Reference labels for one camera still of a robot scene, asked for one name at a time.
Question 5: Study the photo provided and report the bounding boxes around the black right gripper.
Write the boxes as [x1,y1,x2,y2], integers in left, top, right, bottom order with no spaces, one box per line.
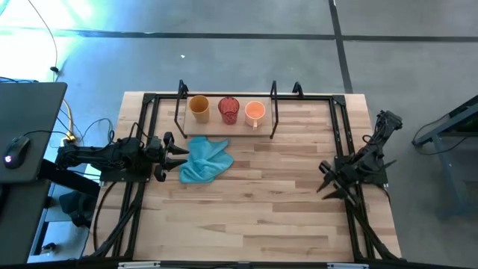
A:
[316,160,361,207]

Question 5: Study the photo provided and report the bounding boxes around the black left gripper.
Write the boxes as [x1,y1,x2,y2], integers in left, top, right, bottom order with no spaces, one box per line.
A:
[143,131,190,184]

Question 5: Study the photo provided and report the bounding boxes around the yellow cable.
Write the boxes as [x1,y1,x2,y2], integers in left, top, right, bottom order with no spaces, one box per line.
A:
[61,99,78,145]

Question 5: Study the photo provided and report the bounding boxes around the black computer mouse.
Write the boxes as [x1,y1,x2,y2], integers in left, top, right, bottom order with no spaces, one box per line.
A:
[2,135,31,170]

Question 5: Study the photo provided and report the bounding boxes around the yellow plastic cup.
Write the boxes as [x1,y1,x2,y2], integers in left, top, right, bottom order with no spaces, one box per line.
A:
[188,95,211,124]

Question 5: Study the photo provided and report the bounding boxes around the black bag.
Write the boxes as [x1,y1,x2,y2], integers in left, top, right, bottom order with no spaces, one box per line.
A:
[59,190,96,229]

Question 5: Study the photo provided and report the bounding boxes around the blue microfibre cloth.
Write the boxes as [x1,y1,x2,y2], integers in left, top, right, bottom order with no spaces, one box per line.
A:
[179,136,235,185]

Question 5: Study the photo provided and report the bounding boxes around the large black desk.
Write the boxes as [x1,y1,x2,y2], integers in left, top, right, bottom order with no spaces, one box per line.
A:
[0,81,68,266]

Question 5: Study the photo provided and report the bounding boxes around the peach mug with handle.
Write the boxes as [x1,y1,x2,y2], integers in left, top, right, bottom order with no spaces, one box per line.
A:
[244,100,267,131]

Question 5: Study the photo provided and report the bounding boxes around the thin white floor cable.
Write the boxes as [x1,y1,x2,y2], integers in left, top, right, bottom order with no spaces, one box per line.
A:
[26,0,60,81]

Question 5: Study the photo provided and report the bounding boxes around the orange transparent tumbler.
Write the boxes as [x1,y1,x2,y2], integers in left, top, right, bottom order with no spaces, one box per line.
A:
[217,96,240,126]

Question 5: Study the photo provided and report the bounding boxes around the wooden shelf with black legs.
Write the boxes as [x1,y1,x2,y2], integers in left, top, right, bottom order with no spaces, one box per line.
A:
[173,79,280,140]

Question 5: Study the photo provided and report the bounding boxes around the grey desk with metal legs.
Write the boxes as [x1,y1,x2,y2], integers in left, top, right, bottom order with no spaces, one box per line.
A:
[412,95,478,220]

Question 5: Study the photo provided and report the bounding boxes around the black power cable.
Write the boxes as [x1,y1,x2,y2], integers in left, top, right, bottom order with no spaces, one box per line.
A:
[92,181,119,259]

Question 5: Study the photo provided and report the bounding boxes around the white metal bracket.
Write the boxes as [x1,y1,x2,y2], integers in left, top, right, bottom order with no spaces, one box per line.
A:
[118,261,161,269]
[327,262,369,269]

